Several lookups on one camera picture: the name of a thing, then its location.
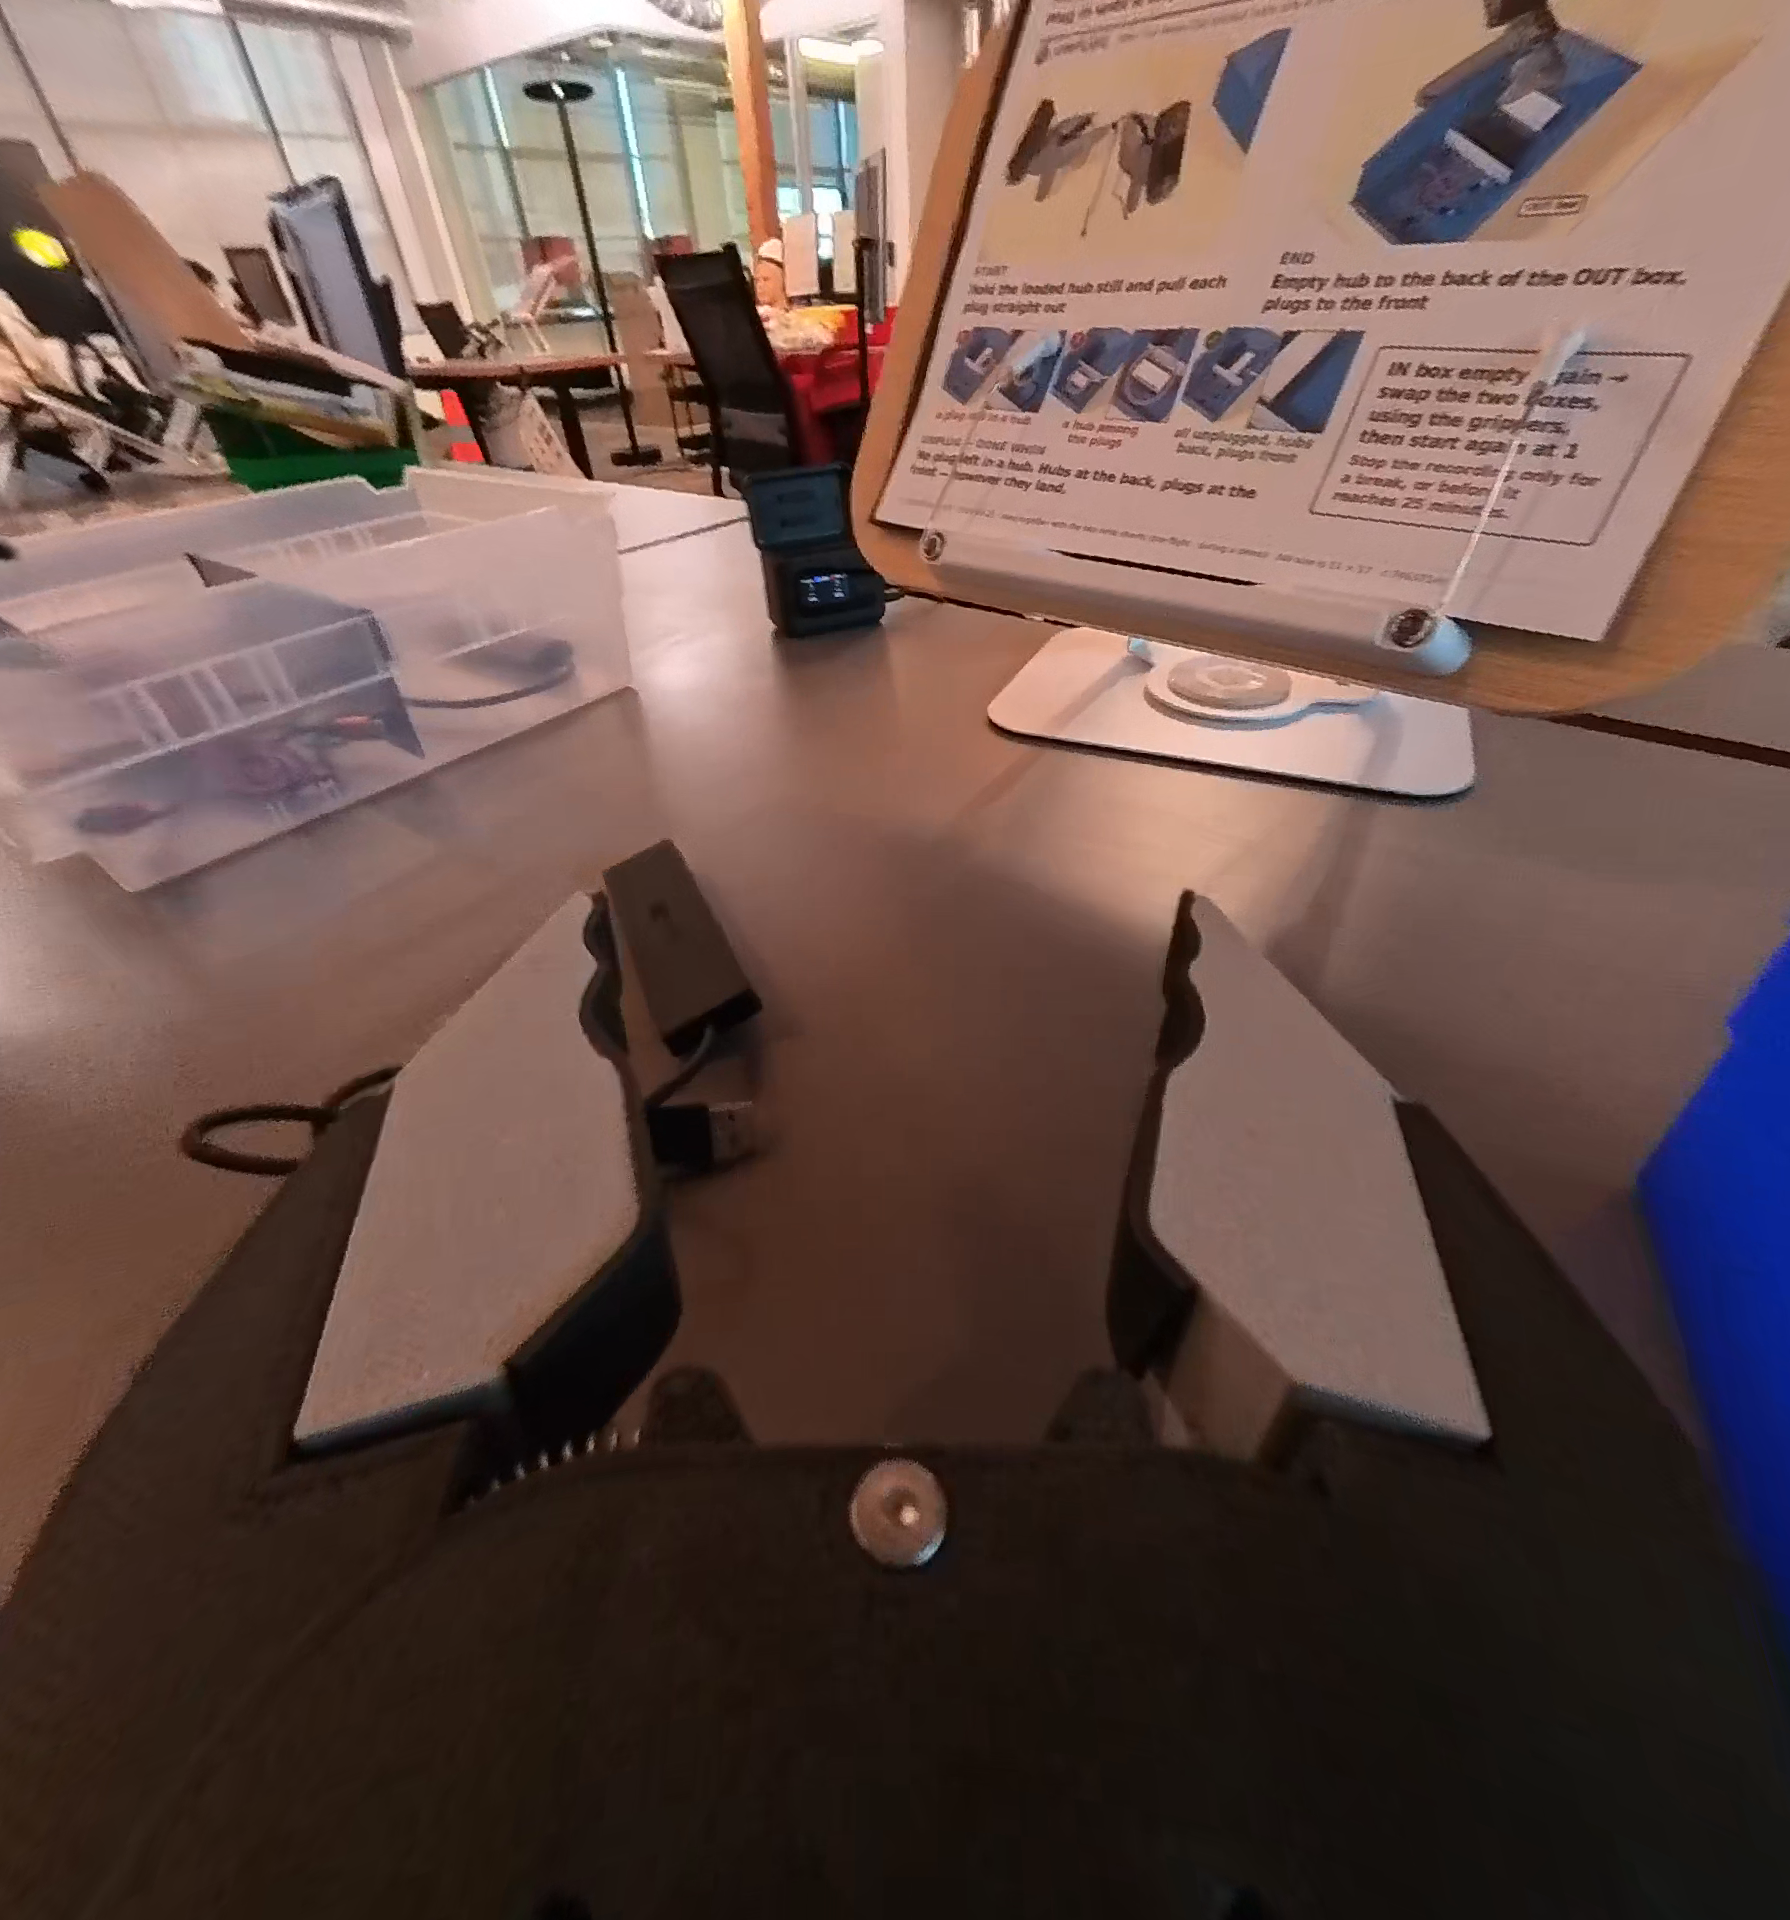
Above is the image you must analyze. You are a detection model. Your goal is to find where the purple braided usb cable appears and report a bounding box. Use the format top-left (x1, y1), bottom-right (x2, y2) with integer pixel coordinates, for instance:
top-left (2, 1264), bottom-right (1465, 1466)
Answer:
top-left (211, 733), bottom-right (340, 810)

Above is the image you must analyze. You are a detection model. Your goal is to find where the instruction sheet on board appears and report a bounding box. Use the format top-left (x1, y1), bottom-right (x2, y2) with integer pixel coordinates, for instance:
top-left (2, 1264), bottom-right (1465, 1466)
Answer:
top-left (852, 0), bottom-right (1790, 720)

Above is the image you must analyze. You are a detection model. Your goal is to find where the red covered table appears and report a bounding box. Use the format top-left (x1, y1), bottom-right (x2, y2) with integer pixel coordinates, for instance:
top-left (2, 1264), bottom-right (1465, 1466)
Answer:
top-left (776, 309), bottom-right (874, 454)

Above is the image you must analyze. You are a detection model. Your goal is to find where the black office chair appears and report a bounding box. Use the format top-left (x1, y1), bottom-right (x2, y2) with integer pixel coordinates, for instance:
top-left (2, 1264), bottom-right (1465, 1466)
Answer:
top-left (651, 243), bottom-right (800, 496)

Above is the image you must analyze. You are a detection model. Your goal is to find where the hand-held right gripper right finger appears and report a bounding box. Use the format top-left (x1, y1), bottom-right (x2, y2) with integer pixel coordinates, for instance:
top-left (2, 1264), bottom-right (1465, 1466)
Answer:
top-left (1103, 888), bottom-right (1490, 1459)

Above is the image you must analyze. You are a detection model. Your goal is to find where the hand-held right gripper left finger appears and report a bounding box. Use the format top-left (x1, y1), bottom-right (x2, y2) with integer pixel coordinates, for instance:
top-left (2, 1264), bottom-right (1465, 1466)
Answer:
top-left (290, 888), bottom-right (682, 1459)

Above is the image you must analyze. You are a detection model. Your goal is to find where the black floor lamp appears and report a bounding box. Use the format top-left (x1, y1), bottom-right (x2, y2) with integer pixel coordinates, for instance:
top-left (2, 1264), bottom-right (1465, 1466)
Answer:
top-left (522, 78), bottom-right (664, 468)

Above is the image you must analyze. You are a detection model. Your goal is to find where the white stand base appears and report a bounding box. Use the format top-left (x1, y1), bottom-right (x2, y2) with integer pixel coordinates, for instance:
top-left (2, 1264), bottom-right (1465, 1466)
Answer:
top-left (984, 628), bottom-right (1480, 798)

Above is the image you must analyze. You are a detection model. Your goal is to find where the clear plastic bin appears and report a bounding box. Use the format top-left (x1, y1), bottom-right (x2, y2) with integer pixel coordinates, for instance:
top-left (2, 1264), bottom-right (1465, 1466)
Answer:
top-left (0, 464), bottom-right (640, 898)

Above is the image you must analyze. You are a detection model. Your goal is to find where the black computer monitor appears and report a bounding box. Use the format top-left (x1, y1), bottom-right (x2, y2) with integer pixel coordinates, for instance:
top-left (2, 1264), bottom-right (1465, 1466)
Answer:
top-left (266, 178), bottom-right (410, 407)

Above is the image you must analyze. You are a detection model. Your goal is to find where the small black action camera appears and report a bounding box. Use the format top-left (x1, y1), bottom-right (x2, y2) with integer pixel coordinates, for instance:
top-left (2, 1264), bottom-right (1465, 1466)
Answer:
top-left (740, 463), bottom-right (888, 638)

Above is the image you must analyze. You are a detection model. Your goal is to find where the dark bin divider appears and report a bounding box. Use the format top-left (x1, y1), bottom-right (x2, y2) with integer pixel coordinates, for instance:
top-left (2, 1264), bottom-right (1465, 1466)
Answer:
top-left (184, 553), bottom-right (426, 766)

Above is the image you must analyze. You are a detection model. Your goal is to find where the brown cardboard panel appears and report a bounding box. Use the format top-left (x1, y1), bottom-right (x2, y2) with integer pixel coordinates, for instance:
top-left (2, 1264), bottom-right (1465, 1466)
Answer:
top-left (37, 169), bottom-right (259, 362)

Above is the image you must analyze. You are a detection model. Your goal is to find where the green plastic bin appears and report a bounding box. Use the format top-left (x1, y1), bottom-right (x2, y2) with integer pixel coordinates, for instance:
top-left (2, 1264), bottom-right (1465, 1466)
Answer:
top-left (211, 403), bottom-right (402, 489)

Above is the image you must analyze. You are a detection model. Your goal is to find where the blue plastic bin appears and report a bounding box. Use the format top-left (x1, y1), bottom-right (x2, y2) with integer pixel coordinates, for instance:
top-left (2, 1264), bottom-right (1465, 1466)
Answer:
top-left (1632, 797), bottom-right (1790, 1744)

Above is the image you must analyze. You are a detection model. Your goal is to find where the black hub cable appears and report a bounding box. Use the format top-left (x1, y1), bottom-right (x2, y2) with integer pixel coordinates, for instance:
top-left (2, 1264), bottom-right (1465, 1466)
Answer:
top-left (184, 1035), bottom-right (765, 1180)

